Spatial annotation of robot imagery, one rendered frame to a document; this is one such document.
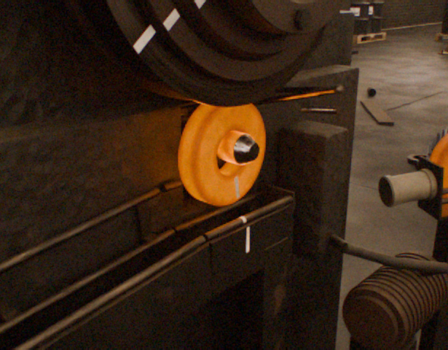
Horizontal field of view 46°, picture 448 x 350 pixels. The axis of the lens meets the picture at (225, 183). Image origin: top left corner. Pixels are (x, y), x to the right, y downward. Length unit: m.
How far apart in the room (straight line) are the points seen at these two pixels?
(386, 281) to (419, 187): 0.19
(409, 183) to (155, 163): 0.50
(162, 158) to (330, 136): 0.30
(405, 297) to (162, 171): 0.49
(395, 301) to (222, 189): 0.39
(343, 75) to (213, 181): 0.47
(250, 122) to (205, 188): 0.12
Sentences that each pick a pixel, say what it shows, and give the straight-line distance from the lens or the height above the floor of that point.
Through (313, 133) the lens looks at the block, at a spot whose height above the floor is 0.80.
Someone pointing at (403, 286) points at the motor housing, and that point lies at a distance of 1.01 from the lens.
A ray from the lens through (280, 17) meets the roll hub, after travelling 0.61.
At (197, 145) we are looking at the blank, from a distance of 0.69.
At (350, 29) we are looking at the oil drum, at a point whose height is 0.78.
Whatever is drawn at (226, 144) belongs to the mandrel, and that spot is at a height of 0.83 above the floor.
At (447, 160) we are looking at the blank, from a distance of 1.07.
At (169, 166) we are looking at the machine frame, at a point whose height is 0.79.
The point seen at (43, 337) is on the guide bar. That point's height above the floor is 0.69.
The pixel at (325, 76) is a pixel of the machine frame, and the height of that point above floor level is 0.87.
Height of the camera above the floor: 1.03
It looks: 20 degrees down
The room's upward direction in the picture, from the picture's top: straight up
